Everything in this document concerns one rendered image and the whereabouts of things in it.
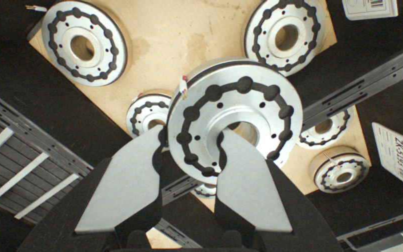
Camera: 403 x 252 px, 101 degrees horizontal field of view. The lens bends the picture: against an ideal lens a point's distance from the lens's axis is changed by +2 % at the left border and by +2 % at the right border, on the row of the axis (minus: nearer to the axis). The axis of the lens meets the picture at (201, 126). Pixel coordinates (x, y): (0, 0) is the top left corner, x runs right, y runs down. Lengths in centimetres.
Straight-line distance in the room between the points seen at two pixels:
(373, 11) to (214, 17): 17
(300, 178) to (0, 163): 64
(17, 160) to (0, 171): 6
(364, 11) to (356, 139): 25
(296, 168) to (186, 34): 34
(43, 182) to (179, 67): 40
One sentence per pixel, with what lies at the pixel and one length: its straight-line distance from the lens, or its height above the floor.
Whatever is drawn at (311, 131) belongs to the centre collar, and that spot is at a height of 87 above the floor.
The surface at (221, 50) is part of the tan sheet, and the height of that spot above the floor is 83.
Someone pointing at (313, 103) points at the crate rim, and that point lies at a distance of 23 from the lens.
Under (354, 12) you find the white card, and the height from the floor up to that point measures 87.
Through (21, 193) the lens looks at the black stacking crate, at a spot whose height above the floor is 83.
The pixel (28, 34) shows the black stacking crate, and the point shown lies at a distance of 37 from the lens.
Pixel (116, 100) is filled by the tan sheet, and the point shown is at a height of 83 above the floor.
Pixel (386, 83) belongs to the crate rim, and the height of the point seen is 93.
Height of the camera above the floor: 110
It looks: 61 degrees down
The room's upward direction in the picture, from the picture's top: 177 degrees clockwise
